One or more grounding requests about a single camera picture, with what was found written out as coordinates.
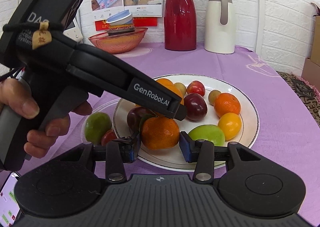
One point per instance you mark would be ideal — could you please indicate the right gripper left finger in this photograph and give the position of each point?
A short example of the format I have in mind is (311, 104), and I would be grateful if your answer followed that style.
(115, 154)

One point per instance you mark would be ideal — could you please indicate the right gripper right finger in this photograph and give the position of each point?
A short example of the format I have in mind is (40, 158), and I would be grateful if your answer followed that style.
(204, 153)

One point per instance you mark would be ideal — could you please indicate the yellow-orange small orange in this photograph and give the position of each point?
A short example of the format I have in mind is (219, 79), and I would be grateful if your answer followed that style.
(230, 124)

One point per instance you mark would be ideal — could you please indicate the orange mandarin with leaf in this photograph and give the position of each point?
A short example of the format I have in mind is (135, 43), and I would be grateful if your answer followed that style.
(159, 132)

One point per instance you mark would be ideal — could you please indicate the person's left hand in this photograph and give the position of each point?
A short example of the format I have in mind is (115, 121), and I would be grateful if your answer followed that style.
(15, 95)

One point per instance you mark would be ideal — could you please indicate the red small apple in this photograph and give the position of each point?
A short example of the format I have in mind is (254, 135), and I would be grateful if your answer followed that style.
(107, 137)
(196, 87)

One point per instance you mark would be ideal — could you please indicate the green apple large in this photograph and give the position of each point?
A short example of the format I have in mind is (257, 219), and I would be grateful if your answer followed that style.
(210, 133)

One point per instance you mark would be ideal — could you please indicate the white water dispenser machine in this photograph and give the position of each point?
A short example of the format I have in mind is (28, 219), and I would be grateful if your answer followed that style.
(73, 31)

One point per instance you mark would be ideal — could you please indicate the dark red plum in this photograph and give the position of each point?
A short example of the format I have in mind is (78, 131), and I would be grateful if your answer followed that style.
(196, 107)
(136, 115)

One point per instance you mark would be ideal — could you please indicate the white oval plate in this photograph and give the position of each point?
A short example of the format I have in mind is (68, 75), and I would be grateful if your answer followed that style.
(172, 158)

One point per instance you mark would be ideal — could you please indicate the small mandarin on plate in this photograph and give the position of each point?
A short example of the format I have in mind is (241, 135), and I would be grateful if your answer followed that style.
(226, 103)

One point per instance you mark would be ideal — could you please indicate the tan longan fruit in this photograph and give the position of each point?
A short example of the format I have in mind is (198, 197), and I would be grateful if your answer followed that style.
(181, 87)
(213, 95)

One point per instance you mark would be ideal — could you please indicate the orange on plate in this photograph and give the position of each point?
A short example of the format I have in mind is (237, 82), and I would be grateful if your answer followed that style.
(176, 91)

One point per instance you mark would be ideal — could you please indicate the orange glass bowl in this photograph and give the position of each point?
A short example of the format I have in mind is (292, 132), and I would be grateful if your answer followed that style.
(118, 43)

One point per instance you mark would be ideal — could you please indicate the blue white stacked bowls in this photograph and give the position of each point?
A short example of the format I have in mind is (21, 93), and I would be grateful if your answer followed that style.
(120, 23)

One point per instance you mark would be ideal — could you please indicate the black smartphone lit screen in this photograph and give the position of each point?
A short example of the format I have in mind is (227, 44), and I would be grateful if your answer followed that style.
(9, 208)

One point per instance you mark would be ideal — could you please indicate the flat cardboard box lower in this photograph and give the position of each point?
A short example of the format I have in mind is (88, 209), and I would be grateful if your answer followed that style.
(311, 73)

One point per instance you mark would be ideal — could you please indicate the red thermos jug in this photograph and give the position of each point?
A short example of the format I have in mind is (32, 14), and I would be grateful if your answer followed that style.
(180, 25)

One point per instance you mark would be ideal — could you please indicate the white thermos jug grey handle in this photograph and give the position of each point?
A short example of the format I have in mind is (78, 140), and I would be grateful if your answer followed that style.
(220, 27)

